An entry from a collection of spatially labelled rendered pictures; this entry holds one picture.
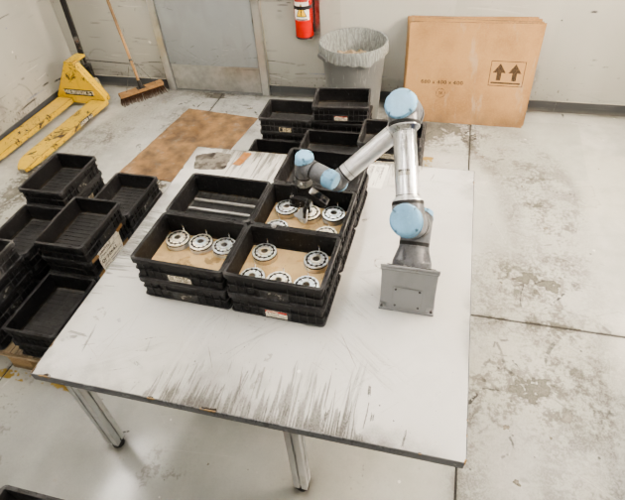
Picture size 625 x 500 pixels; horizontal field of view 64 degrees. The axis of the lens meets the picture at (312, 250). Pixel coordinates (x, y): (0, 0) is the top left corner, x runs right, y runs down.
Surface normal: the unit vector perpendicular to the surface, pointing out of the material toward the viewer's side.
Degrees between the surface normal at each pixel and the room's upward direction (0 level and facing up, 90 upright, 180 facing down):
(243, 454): 0
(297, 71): 90
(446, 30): 81
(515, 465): 0
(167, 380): 0
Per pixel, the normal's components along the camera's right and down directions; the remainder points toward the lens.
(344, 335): -0.06, -0.73
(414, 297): -0.24, 0.68
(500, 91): -0.26, 0.45
